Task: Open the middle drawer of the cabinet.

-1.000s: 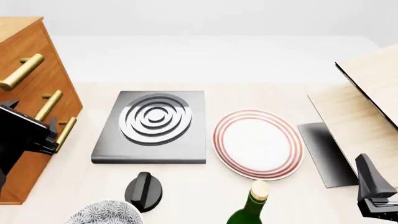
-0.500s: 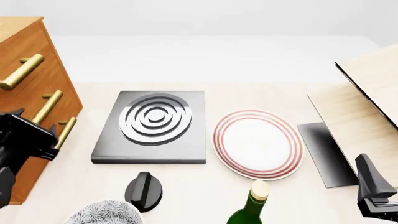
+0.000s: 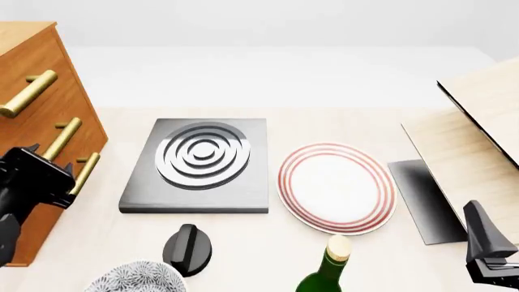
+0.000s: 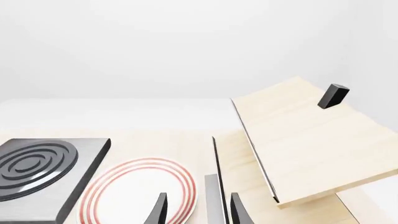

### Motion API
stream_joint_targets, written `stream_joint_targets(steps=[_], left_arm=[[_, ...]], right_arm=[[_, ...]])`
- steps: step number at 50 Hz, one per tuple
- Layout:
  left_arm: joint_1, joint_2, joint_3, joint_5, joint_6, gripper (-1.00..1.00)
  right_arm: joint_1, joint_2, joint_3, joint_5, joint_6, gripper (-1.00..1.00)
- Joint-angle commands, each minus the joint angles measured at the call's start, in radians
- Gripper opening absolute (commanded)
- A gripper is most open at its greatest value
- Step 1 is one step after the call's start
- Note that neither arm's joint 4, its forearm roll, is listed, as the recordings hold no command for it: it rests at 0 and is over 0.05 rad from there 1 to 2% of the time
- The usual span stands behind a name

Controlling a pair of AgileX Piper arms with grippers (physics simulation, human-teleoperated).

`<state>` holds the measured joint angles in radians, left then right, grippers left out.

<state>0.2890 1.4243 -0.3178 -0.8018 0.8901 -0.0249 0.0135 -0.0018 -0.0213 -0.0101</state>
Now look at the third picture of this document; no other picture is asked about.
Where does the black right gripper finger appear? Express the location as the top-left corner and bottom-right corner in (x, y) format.
(462, 200), (519, 263)

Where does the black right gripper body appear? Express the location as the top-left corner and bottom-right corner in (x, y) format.
(465, 251), (519, 289)

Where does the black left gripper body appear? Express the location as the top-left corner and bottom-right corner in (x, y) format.
(0, 146), (77, 212)

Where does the wooden cabinet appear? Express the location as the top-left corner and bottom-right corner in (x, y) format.
(0, 20), (109, 268)

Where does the pale wooden wine rack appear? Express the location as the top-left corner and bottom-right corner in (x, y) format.
(387, 56), (519, 246)

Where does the patterned black and white bowl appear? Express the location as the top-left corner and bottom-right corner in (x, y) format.
(82, 258), (189, 292)

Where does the round black stove knob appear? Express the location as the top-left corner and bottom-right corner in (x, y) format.
(161, 223), (213, 278)

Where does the white plate with red rings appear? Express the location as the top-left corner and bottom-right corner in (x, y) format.
(277, 142), (397, 237)

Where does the green wine bottle with cork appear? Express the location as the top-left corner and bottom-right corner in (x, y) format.
(294, 234), (354, 292)

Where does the short brass drawer handle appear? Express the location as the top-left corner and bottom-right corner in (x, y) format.
(67, 151), (101, 197)

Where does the medium brass drawer handle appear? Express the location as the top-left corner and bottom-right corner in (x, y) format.
(41, 117), (83, 162)

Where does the wooden drawer with shortest handle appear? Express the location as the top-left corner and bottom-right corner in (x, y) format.
(7, 105), (109, 265)

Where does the wooden drawer with medium handle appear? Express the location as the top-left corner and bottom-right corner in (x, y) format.
(0, 68), (94, 161)

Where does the long brass drawer handle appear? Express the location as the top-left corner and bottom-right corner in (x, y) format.
(0, 69), (59, 119)

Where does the wooden drawer with longest handle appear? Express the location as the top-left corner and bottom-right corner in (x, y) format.
(0, 25), (78, 147)

